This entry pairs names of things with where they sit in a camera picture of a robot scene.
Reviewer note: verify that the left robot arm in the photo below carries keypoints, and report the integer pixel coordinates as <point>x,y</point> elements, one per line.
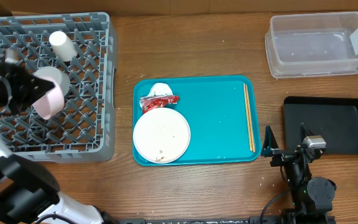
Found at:
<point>29,193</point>

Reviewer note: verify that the grey bowl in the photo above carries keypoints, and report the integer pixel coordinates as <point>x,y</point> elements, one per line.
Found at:
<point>59,76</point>

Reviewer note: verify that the crumpled white tissue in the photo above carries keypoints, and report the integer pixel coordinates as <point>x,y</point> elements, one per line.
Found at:
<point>160,89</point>

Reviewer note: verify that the black tray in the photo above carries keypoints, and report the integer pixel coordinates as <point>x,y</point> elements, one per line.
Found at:
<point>335,119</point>

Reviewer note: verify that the right wooden chopstick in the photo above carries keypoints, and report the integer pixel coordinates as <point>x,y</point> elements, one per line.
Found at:
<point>250,118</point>

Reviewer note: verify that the pink bowl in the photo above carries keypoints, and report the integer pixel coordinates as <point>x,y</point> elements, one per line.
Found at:
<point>51,103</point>

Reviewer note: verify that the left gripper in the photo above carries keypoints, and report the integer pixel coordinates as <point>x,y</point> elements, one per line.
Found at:
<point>20,90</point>

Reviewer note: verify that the clear plastic bin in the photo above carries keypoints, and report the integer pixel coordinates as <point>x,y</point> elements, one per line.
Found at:
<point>312,45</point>

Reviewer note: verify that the large white plate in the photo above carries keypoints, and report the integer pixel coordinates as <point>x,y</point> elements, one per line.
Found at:
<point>161,135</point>

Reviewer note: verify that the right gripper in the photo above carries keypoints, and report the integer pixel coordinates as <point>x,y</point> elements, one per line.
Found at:
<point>283,155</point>

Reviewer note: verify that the left wooden chopstick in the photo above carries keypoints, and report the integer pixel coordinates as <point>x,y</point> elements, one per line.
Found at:
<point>247,118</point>

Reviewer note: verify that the wooden chopstick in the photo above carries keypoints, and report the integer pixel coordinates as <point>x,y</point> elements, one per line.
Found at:
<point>250,118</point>
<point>247,118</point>

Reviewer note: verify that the red snack wrapper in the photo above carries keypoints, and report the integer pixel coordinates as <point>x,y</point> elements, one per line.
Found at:
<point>152,102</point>

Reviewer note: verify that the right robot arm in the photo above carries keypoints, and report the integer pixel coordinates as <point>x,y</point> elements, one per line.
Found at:
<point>312,196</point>

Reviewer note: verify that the grey dishwasher rack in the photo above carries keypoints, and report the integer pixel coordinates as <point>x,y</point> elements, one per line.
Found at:
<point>84,130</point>

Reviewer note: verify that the white cup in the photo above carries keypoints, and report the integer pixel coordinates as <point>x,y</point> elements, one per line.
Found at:
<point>62,46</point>

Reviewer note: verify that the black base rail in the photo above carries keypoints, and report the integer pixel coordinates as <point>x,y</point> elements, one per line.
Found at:
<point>197,221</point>

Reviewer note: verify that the teal serving tray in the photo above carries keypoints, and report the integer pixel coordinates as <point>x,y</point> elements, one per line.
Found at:
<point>222,115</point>

